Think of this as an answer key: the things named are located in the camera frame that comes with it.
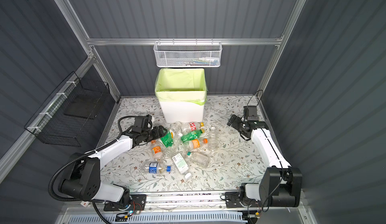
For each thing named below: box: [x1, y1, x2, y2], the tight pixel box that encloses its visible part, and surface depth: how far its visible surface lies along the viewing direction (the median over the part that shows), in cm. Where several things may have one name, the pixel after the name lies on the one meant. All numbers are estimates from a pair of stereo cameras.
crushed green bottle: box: [160, 130, 174, 148], surface depth 86 cm
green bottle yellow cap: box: [180, 129, 204, 143], surface depth 95 cm
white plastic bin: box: [159, 101, 205, 124], surface depth 100 cm
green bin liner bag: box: [154, 67, 208, 105], surface depth 95 cm
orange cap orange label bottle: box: [150, 139, 165, 163], surface depth 88 cm
